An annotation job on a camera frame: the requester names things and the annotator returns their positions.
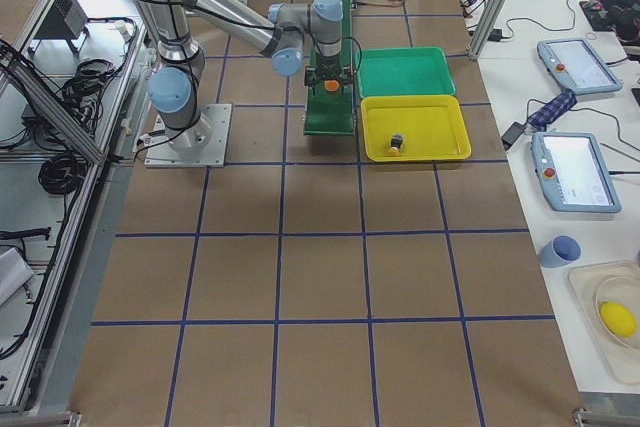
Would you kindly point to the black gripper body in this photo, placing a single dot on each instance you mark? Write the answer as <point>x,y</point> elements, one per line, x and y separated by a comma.
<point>328,66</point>

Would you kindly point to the orange cylinder plain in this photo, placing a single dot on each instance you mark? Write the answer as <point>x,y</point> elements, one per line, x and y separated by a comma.
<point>331,85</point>

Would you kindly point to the yellow push button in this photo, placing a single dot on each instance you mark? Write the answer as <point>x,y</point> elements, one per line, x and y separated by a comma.
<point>395,145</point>

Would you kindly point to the green conveyor belt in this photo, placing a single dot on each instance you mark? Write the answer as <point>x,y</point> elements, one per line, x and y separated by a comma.
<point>331,113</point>

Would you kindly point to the green plastic tray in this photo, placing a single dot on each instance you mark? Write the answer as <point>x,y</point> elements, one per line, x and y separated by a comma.
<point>403,71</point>

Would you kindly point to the yellow plastic tray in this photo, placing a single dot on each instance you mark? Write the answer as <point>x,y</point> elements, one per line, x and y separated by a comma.
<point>432,126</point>

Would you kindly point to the black power adapter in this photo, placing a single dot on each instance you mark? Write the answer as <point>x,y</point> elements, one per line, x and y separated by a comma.
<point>512,135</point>

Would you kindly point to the blue checkered cloth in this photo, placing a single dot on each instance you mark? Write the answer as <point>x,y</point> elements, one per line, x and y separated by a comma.
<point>552,111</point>

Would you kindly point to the teach pendant far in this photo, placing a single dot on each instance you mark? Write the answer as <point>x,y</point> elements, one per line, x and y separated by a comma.
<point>575,65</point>

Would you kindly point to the teach pendant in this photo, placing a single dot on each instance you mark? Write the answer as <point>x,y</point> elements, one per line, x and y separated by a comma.
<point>575,65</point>
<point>572,174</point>

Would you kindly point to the teach pendant near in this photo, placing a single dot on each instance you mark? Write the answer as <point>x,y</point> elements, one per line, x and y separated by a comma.
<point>572,174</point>

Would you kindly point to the blue plastic cup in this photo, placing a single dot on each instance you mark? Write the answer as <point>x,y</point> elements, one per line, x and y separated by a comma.
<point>559,251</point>

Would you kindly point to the beige tray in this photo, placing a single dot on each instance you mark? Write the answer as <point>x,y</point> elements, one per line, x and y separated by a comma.
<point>622,362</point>

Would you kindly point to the yellow lemon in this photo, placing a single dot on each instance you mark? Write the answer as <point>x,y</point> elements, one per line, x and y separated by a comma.
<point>618,319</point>

